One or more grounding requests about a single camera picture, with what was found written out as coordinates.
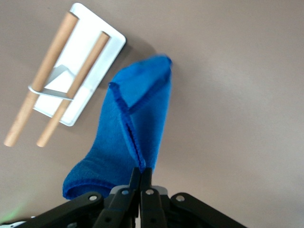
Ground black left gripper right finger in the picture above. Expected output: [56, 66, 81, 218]
[140, 167, 248, 228]

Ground blue microfibre towel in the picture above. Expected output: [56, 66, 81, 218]
[62, 54, 173, 200]

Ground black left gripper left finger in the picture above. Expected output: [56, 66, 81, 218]
[26, 167, 142, 228]

